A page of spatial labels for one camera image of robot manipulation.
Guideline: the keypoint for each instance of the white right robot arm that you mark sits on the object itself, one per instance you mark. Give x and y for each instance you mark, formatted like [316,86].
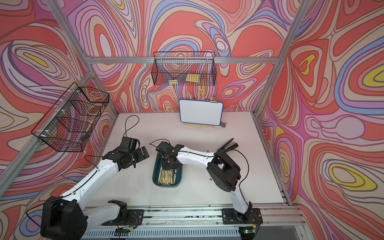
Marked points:
[225,173]

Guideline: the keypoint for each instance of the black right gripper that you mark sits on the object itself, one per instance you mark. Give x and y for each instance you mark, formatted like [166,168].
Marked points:
[164,166]

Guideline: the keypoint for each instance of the black stapler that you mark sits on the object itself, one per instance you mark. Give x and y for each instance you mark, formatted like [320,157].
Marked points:
[230,145]

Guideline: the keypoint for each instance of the aluminium frame post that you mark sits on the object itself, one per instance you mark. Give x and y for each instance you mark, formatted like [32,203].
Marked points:
[62,20]

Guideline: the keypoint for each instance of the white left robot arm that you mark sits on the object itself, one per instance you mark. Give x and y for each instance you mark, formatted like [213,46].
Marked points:
[66,217]

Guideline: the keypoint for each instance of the black wire basket back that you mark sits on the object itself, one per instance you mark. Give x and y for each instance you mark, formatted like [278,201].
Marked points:
[174,68]

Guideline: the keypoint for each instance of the teal plastic storage box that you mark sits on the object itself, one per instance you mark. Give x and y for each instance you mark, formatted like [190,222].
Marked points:
[166,178]

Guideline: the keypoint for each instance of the wooden whiteboard stand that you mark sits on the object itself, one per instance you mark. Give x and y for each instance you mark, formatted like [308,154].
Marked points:
[201,93]

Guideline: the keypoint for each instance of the small white whiteboard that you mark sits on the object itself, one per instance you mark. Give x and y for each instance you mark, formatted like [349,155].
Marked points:
[201,112]

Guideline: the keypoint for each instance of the black wire basket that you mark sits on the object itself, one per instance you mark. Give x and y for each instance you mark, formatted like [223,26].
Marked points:
[174,68]
[70,122]

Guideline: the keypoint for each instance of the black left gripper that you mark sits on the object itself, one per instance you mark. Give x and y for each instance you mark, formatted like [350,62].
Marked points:
[141,156]

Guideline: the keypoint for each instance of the black wire basket left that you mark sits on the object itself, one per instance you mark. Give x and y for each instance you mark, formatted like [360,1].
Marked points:
[70,122]

